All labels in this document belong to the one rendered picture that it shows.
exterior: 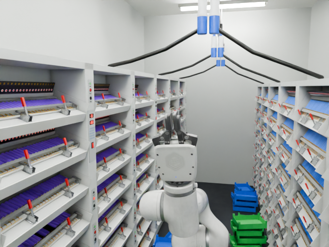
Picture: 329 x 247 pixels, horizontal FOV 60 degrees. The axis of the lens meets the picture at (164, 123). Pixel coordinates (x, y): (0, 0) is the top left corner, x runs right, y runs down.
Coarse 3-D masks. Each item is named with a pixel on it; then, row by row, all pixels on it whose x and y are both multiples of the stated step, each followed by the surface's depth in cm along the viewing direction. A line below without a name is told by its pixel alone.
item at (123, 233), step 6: (126, 222) 229; (120, 228) 220; (126, 228) 226; (132, 228) 228; (114, 234) 210; (120, 234) 214; (126, 234) 219; (108, 240) 203; (114, 240) 208; (120, 240) 210; (126, 240) 217; (102, 246) 195; (108, 246) 198; (114, 246) 202; (120, 246) 204
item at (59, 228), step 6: (72, 216) 151; (66, 222) 144; (60, 228) 139; (48, 234) 132; (54, 234) 134; (60, 234) 137; (42, 240) 127; (48, 240) 130; (36, 246) 123; (42, 246) 126
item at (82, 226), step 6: (66, 210) 158; (72, 210) 157; (78, 210) 156; (84, 210) 155; (78, 216) 154; (84, 216) 156; (90, 216) 155; (72, 222) 150; (78, 222) 152; (84, 222) 154; (72, 228) 146; (78, 228) 147; (84, 228) 150; (78, 234) 144; (54, 240) 133; (60, 240) 135; (66, 240) 136; (72, 240) 139; (54, 246) 130; (60, 246) 131; (66, 246) 133
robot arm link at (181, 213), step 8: (168, 200) 72; (176, 200) 70; (184, 200) 70; (192, 200) 71; (160, 208) 73; (168, 208) 72; (176, 208) 71; (184, 208) 71; (192, 208) 72; (168, 216) 73; (176, 216) 72; (184, 216) 72; (192, 216) 73; (168, 224) 76; (176, 224) 73; (184, 224) 73; (192, 224) 73; (176, 232) 74; (184, 232) 74; (192, 232) 74
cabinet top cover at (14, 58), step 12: (0, 48) 91; (0, 60) 99; (12, 60) 99; (24, 60) 102; (36, 60) 109; (48, 60) 116; (60, 60) 124; (72, 60) 134; (96, 72) 176; (108, 72) 176; (120, 72) 193; (132, 72) 217
